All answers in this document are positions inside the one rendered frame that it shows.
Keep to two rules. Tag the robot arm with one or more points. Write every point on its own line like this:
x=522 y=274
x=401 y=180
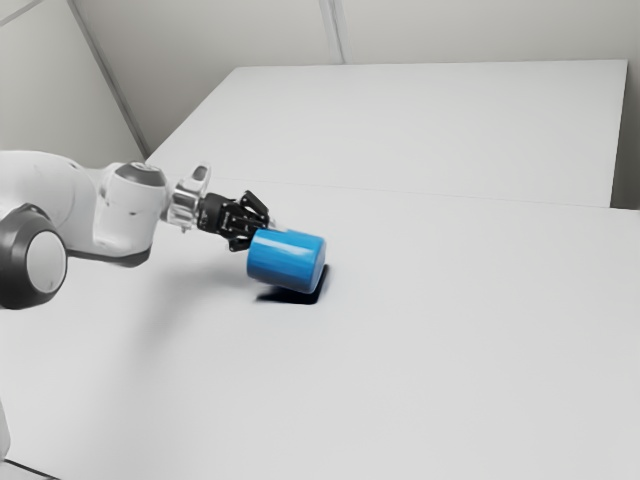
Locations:
x=75 y=215

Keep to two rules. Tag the blue mug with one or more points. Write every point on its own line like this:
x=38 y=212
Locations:
x=286 y=260

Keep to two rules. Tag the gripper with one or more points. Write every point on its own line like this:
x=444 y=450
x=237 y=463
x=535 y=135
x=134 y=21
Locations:
x=214 y=212

